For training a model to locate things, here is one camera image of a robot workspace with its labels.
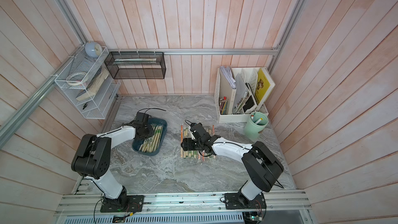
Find teal plastic storage tray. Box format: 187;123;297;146
132;118;167;156

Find red striped chopsticks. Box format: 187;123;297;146
180;124;184;158

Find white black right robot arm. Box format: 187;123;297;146
181;120;284;209

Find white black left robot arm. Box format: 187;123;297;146
71;112;154;213

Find bundle of coloured folders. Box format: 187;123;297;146
219;96;229;115

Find mint green pen cup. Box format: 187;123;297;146
244;112;269;141

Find white file organizer rack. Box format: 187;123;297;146
214;67;268;123

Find black booklet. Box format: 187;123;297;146
243;83;257;114

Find old book on shelf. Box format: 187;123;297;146
76;68;109;101

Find white papers in organizer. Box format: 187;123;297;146
220;66;236;89

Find yellow book with animal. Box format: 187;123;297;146
254;67;276;106

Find roll of tape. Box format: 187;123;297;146
66;72;88;86

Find small grey globe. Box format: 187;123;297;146
85;41;103;59

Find black cable on table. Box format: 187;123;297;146
136;108;167;114

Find black mesh wall basket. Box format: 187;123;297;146
105;51;166;79

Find white wire wall shelf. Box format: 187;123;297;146
55;46;121;119

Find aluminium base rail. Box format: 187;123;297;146
52;190;317;224

